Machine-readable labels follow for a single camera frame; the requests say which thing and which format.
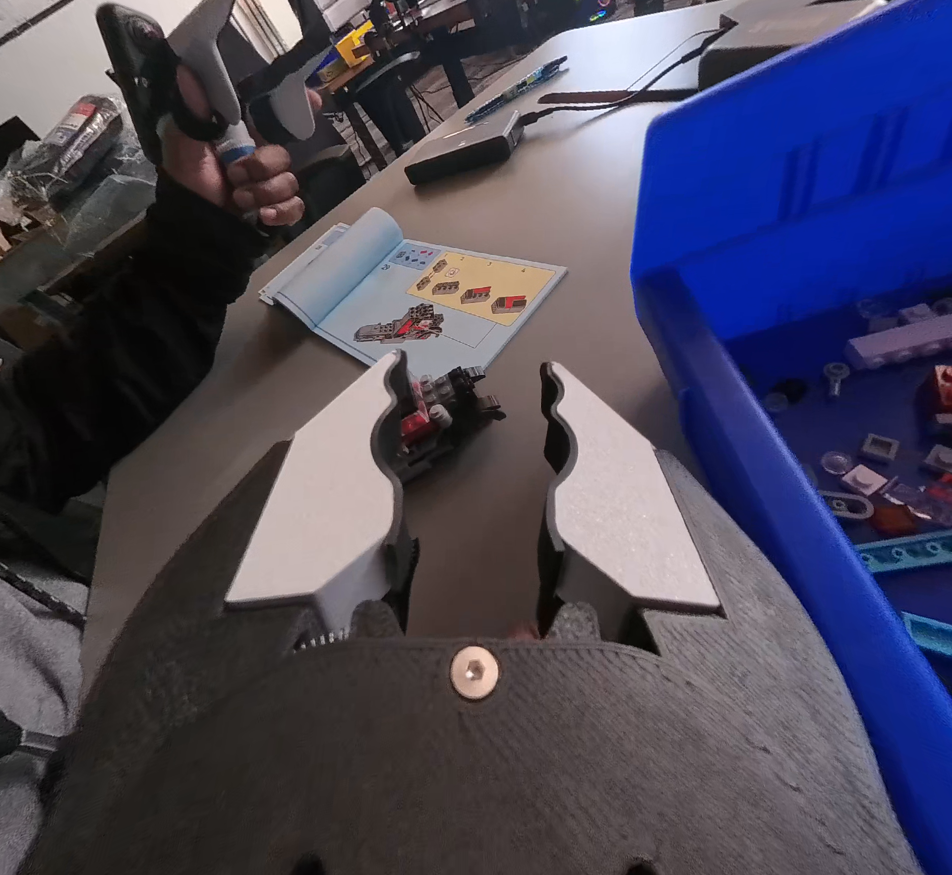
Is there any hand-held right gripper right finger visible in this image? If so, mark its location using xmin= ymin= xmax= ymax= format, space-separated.
xmin=537 ymin=362 xmax=722 ymax=639

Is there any black dotted strap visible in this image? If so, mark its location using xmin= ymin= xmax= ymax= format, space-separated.
xmin=0 ymin=562 xmax=86 ymax=626

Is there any blue plastic bin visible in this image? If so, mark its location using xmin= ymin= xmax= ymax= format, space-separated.
xmin=631 ymin=0 xmax=952 ymax=875

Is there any blue patterned pen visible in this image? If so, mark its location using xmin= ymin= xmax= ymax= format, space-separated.
xmin=465 ymin=55 xmax=570 ymax=125

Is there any brown strap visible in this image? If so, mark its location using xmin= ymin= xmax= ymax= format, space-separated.
xmin=537 ymin=88 xmax=700 ymax=108

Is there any person's grey sweatshirt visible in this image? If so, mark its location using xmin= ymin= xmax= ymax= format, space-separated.
xmin=0 ymin=577 xmax=90 ymax=875

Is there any black cable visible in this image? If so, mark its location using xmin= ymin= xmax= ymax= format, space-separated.
xmin=521 ymin=27 xmax=726 ymax=126

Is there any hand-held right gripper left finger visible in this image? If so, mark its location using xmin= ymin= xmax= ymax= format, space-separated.
xmin=224 ymin=350 xmax=419 ymax=635

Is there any grey black toy brick model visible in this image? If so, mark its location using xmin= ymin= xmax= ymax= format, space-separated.
xmin=387 ymin=365 xmax=507 ymax=485

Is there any toy brick instruction booklet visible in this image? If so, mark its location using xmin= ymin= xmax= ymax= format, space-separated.
xmin=259 ymin=207 xmax=568 ymax=369

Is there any plastic-wrapped bundle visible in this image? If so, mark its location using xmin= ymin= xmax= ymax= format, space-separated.
xmin=0 ymin=94 xmax=161 ymax=251

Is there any black flat device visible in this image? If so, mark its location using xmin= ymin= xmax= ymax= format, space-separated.
xmin=404 ymin=110 xmax=525 ymax=186

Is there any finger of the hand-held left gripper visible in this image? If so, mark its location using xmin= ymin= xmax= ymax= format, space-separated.
xmin=249 ymin=42 xmax=337 ymax=143
xmin=165 ymin=0 xmax=250 ymax=137

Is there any grey desk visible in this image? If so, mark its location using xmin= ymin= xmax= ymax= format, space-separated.
xmin=80 ymin=0 xmax=952 ymax=690

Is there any black cube box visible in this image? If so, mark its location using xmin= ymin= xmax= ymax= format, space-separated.
xmin=698 ymin=0 xmax=890 ymax=91

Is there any colourful toy brick pile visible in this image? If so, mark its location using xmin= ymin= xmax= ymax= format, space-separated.
xmin=766 ymin=295 xmax=952 ymax=660

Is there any person's left hand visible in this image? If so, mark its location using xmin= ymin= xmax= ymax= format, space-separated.
xmin=156 ymin=66 xmax=307 ymax=229

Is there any yellow plastic bin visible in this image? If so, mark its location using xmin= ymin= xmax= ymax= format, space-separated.
xmin=320 ymin=27 xmax=376 ymax=83

